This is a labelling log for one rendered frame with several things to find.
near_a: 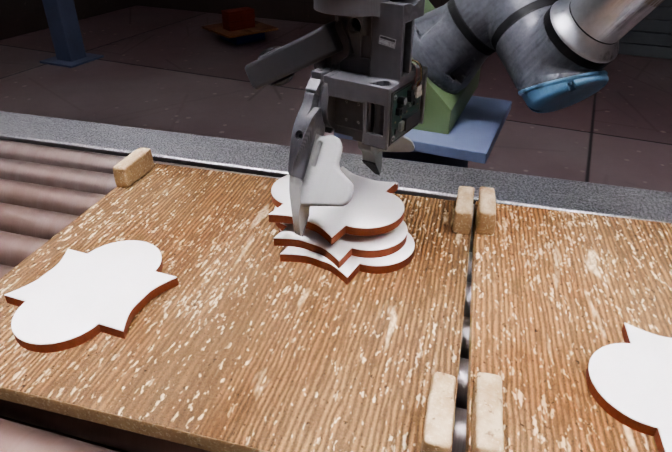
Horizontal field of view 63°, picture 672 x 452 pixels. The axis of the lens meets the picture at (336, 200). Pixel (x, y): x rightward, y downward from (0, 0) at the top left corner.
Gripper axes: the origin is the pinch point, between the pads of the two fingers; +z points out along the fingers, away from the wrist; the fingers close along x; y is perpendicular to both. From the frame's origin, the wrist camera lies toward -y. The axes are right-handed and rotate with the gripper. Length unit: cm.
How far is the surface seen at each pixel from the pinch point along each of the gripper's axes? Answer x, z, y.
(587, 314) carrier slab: 0.6, 3.5, 24.5
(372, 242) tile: -2.5, 1.6, 5.7
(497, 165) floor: 214, 98, -41
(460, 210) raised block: 6.2, 0.8, 10.8
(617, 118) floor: 317, 98, -1
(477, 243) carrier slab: 5.5, 3.5, 13.2
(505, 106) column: 63, 10, -2
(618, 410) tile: -9.3, 2.6, 28.2
